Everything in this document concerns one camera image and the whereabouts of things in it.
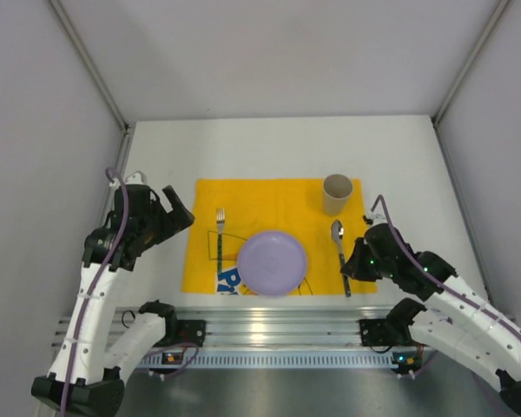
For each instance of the metal fork teal handle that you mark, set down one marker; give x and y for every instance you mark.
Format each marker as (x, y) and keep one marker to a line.
(220, 224)

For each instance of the yellow pikachu cloth placemat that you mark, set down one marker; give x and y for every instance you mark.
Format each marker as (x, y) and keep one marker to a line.
(293, 206)

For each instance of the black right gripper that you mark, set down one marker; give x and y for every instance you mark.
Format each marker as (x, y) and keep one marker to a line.
(360, 264)

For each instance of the beige paper cup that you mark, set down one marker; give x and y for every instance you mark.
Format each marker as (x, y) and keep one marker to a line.
(336, 190)

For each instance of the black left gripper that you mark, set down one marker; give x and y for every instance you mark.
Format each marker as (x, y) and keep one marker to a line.
(157, 218)

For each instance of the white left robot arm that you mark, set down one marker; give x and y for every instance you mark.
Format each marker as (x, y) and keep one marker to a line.
(88, 376)

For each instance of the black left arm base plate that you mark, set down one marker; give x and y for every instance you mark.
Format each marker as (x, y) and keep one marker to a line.
(184, 331)

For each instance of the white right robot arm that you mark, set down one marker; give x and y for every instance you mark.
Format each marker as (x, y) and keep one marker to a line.
(440, 311)

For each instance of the aluminium mounting rail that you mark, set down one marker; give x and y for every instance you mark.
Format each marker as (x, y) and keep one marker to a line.
(283, 328)

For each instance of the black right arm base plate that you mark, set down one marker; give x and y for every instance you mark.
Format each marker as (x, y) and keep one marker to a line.
(384, 333)

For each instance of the right aluminium frame post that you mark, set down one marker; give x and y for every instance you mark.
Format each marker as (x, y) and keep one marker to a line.
(475, 52)

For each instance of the slotted grey cable duct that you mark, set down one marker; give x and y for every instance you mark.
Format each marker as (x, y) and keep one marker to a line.
(280, 360)

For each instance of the left aluminium frame post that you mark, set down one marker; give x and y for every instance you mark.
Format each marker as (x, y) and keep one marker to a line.
(61, 15)

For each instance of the purple plastic plate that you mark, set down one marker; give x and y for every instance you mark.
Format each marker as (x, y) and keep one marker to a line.
(272, 263)

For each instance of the metal spoon teal handle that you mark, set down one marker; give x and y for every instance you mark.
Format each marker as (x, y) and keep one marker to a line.
(337, 232)

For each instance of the aluminium frame post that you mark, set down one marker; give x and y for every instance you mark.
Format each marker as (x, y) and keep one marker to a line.
(475, 52)
(61, 15)

